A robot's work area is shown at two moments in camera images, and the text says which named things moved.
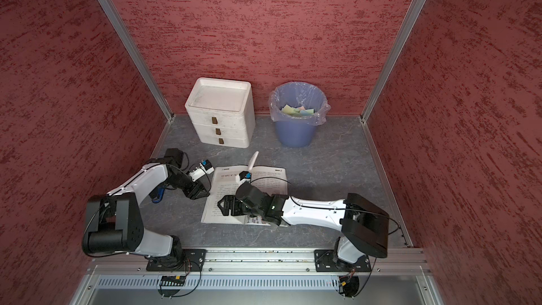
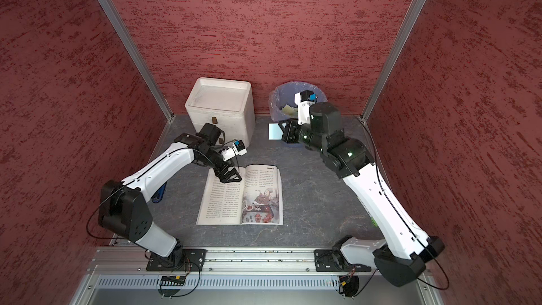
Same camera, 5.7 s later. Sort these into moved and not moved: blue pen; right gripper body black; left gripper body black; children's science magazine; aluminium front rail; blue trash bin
Moved: right gripper body black; left gripper body black
Not moved: blue trash bin; children's science magazine; blue pen; aluminium front rail
